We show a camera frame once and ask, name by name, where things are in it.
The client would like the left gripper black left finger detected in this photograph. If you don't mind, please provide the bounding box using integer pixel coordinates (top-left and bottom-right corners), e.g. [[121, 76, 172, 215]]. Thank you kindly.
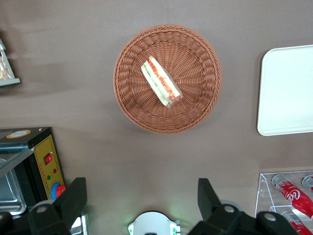
[[28, 177, 88, 235]]

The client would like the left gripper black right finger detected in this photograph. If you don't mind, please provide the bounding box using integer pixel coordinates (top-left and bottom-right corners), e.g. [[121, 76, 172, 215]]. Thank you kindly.
[[188, 178, 257, 235]]

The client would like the triangle sandwich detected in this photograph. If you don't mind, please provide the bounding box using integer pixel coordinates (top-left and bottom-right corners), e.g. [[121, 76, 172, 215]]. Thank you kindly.
[[140, 55, 183, 109]]

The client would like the cream plastic tray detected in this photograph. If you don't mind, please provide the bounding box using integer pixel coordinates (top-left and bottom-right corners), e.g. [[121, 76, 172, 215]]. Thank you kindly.
[[256, 44, 313, 137]]

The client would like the round brown wicker basket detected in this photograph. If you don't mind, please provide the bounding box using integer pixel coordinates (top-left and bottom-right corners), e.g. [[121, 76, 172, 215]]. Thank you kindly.
[[112, 23, 223, 135]]

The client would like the red round knob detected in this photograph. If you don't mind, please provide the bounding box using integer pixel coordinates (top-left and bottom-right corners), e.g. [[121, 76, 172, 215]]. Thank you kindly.
[[52, 182, 67, 198]]

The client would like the steel warmer pan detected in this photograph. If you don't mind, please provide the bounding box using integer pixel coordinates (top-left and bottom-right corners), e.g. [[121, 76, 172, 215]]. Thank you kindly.
[[0, 168, 27, 216]]

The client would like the clear acrylic bottle rack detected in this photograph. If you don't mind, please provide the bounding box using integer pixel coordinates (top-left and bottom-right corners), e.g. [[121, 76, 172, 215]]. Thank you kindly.
[[254, 170, 313, 235]]

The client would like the black food warmer cabinet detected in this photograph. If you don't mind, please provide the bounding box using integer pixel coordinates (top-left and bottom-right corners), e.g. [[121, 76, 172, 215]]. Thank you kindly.
[[0, 126, 67, 216]]

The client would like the clear bag of snacks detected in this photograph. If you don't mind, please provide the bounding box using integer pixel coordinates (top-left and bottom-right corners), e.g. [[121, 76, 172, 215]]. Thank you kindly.
[[0, 56, 13, 80]]

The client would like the grey wire snack tray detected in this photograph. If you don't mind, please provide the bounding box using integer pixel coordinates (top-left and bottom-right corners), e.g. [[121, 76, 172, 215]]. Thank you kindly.
[[0, 36, 22, 87]]

